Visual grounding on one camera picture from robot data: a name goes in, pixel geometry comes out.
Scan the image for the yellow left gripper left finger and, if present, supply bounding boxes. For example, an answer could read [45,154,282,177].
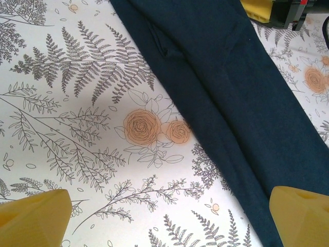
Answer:
[0,189,72,247]

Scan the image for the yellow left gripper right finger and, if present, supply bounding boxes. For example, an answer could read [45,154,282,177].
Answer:
[268,186,329,247]

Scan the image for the navy blue t-shirt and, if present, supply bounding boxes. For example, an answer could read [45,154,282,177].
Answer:
[110,0,329,247]

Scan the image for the floral table cover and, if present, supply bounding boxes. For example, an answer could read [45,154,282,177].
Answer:
[0,0,329,247]

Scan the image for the thin black right gripper cable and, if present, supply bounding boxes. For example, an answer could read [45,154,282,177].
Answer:
[322,19,329,50]

